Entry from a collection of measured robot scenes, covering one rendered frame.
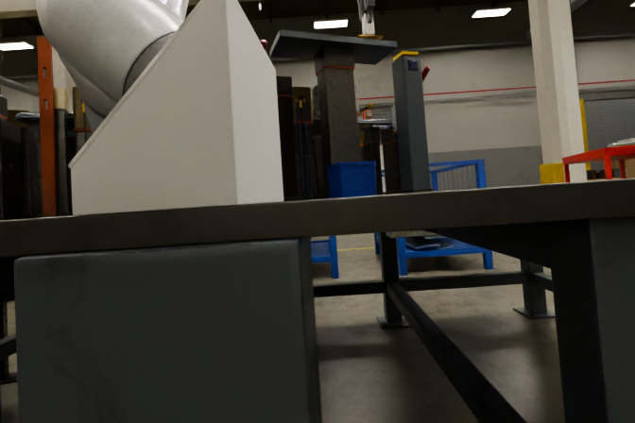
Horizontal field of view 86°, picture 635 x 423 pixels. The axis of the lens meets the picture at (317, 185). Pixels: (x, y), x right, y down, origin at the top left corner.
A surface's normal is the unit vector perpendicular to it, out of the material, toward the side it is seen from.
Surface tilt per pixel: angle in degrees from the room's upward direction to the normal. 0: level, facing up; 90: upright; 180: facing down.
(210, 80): 90
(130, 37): 87
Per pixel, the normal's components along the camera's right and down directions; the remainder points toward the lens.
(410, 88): 0.33, -0.06
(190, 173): -0.08, -0.04
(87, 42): -0.29, 0.24
